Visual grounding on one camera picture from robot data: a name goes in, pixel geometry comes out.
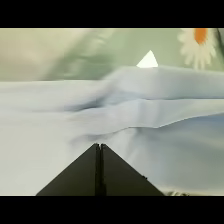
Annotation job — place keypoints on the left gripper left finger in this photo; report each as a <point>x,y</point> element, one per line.
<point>78,176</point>

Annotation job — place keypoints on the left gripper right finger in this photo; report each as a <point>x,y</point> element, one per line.
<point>123,178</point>

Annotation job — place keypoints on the light blue shirt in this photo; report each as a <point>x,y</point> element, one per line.
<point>160,110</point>

